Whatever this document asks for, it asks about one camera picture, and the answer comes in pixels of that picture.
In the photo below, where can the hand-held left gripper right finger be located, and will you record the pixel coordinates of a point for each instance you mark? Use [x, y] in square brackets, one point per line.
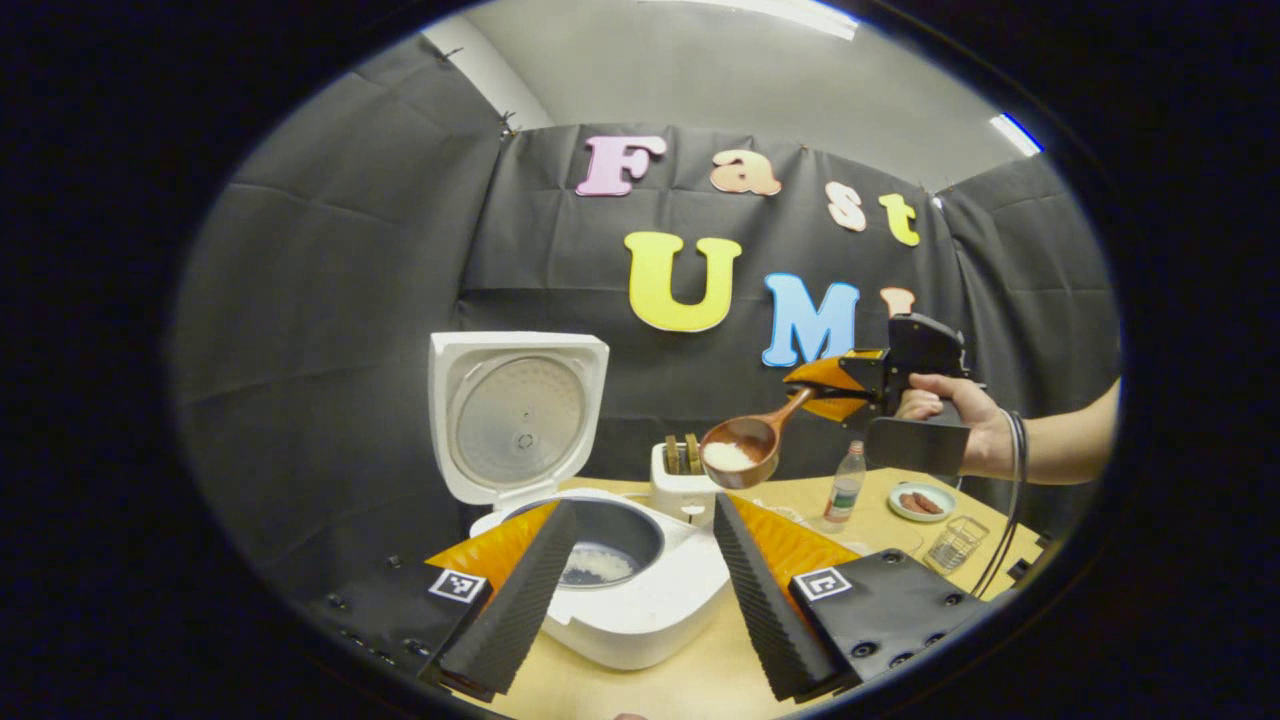
[765, 600]

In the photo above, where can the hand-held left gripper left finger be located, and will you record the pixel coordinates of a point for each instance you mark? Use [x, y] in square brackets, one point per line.
[520, 600]

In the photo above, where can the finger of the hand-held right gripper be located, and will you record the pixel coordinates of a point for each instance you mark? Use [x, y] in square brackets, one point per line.
[825, 372]
[838, 408]

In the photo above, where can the white rice grains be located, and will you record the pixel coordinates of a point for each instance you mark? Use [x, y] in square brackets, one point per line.
[600, 567]

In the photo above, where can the brown wooden spoon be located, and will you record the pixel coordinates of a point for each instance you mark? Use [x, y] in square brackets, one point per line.
[745, 430]

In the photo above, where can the white rice cooker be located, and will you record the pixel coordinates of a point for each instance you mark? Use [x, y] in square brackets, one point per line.
[650, 610]

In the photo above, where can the white rice spoonful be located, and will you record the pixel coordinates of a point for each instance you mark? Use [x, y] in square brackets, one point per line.
[728, 457]

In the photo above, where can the clear plastic bottle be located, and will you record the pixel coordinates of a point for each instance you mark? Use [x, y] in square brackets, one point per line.
[845, 490]

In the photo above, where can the pale green plate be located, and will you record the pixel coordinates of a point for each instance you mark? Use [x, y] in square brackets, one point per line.
[895, 503]

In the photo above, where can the red meat slice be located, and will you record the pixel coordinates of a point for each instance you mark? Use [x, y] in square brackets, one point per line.
[910, 502]
[930, 504]

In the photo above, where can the white toaster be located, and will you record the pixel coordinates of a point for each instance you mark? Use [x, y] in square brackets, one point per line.
[685, 500]

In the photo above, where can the brown bread slice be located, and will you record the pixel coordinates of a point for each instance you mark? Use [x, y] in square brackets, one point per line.
[692, 453]
[673, 455]

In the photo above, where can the small ceiling light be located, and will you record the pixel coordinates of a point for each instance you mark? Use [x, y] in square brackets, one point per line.
[1015, 135]

